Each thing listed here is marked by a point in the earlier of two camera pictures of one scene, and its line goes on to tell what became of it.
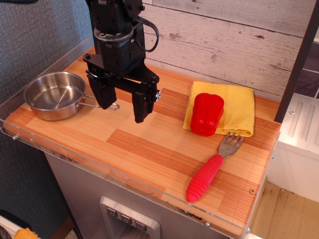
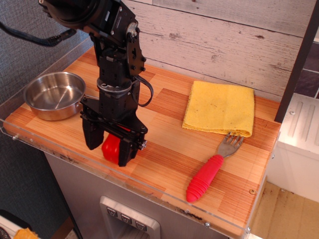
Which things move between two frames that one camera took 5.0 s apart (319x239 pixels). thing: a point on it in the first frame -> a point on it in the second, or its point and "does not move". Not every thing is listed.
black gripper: [126, 64] -> [115, 112]
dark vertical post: [298, 64] does not move
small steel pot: [56, 96] does not move
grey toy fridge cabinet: [100, 206] does not move
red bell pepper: [208, 109] -> [110, 149]
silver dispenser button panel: [121, 221] does not move
